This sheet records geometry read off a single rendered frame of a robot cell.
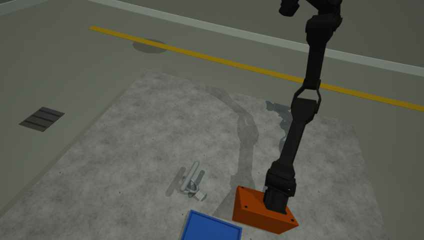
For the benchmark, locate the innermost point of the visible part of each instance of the grey metal ring with tab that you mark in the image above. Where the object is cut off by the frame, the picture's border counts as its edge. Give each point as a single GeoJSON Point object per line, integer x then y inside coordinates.
{"type": "Point", "coordinates": [199, 193]}

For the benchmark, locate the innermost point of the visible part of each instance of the blue tray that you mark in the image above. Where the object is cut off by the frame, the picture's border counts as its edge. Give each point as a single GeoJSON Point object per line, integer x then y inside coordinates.
{"type": "Point", "coordinates": [203, 227]}

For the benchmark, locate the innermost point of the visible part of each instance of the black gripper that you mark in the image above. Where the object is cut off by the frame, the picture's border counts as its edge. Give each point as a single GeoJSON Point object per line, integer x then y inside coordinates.
{"type": "Point", "coordinates": [289, 7]}

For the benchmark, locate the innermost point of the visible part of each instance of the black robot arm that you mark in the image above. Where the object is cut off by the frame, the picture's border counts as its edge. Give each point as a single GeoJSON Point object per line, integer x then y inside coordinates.
{"type": "Point", "coordinates": [281, 176]}

